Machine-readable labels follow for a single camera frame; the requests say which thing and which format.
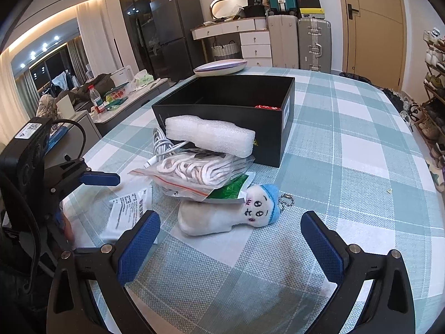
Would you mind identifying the water bottle with red cap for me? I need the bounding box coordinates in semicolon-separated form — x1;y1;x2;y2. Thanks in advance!
87;84;105;114

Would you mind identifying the marble top side table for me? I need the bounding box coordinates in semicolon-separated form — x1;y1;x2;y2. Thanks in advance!
75;77;171;136

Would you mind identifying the shoe rack with shoes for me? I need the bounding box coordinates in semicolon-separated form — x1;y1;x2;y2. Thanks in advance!
415;28;445;192

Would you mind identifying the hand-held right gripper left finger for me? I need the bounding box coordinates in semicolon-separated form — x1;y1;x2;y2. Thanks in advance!
46;210;161;334

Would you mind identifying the oval white tray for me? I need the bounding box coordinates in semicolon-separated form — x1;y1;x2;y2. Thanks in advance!
193;59;248;76

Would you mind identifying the white foam piece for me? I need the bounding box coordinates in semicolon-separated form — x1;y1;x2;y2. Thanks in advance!
165;117;256;158

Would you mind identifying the white dressing table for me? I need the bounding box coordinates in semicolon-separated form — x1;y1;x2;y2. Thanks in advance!
191;17;271;68

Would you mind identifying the white printed packet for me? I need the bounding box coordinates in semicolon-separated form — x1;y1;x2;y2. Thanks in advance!
104;184;154;244

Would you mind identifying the white plush doll keychain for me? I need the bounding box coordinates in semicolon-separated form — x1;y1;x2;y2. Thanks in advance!
178;184;294;237

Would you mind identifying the black shopping bag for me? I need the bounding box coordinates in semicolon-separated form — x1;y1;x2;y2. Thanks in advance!
243;0;268;18

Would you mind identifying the white kettle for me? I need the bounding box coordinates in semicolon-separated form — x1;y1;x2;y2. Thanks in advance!
110;65;134;89

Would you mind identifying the beige suitcase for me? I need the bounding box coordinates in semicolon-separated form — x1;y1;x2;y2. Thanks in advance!
267;14;300;69

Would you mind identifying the beige wooden door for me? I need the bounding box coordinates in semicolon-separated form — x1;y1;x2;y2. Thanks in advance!
339;0;407;93

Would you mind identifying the black cable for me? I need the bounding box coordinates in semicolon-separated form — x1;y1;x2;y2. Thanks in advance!
51;120;87;161

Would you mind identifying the green tissue pack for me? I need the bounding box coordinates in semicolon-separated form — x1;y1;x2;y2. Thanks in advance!
134;70;154;86

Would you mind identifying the woven basket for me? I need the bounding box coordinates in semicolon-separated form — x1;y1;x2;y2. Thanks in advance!
211;41;240;61

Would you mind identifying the silver suitcase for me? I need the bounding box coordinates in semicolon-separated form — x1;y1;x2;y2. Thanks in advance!
298;17;332;72

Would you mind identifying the grey refrigerator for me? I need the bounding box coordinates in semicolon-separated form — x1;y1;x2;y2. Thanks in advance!
150;0;206;80

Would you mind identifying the clear bag of white shoelaces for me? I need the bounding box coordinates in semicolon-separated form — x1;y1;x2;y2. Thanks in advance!
128;151;256;202

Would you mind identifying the oval mirror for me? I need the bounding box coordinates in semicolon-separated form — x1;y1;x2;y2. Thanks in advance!
209;0;249;20

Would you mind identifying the pile of dark shoes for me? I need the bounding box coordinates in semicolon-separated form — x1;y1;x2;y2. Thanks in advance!
382;87;416;127

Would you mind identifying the checkered tablecloth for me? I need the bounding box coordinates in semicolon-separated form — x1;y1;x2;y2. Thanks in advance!
59;66;440;334

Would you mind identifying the green red snack packet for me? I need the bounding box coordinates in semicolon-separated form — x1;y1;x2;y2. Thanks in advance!
104;89;128;109

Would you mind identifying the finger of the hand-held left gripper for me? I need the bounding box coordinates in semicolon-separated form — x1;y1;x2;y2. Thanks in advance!
47;158;121;200
45;212;75;251

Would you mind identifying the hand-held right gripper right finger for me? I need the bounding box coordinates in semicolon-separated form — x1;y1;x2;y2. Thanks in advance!
301;210;416;334

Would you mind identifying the dark glass cabinet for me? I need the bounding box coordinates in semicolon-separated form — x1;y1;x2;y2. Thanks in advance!
116;0;155;77

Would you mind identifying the white curtain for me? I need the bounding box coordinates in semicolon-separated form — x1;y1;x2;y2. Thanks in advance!
76;0;120;80

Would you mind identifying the pile of clothes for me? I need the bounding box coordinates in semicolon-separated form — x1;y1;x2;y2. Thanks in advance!
63;73;115;105

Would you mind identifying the wooden shoe rack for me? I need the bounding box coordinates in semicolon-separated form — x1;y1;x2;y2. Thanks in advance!
415;28;445;192

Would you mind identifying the white paper bag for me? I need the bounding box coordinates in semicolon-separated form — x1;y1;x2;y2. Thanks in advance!
56;94;79;121

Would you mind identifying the white charging cable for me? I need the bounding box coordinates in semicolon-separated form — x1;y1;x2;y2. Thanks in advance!
152;127;188;171

